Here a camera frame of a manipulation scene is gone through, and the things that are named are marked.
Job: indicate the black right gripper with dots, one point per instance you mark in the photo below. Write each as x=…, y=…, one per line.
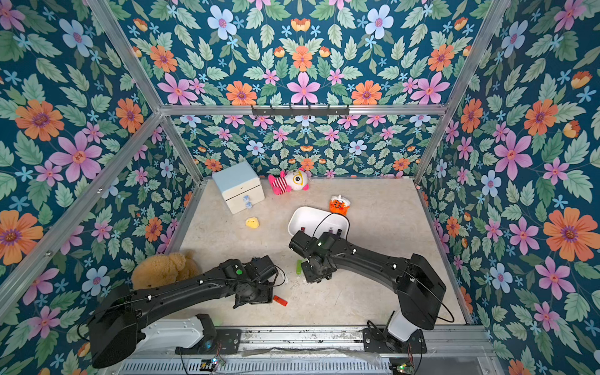
x=315, y=268

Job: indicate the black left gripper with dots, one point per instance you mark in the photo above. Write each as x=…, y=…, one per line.
x=266, y=298

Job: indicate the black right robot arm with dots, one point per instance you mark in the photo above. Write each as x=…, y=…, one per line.
x=419, y=288

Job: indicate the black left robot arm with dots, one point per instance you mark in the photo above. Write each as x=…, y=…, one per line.
x=115, y=328

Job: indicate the green usb drive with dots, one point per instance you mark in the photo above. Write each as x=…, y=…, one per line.
x=298, y=268

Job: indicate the white storage box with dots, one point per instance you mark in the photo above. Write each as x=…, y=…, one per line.
x=317, y=222

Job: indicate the orange tiger toy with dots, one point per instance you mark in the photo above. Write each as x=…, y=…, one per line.
x=339, y=205

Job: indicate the yellow chick toy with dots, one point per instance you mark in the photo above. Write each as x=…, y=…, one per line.
x=252, y=222

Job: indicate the pink striped plush fish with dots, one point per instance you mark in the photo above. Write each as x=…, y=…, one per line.
x=292, y=181

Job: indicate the brown teddy bear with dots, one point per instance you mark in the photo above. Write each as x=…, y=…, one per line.
x=160, y=270

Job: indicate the light blue drawer cabinet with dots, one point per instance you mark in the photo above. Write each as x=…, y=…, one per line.
x=239, y=186

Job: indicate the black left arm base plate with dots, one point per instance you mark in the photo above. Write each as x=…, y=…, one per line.
x=226, y=342

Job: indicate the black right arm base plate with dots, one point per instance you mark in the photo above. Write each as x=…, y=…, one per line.
x=378, y=341

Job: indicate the black wall hook rail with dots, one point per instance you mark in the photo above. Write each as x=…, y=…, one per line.
x=293, y=111

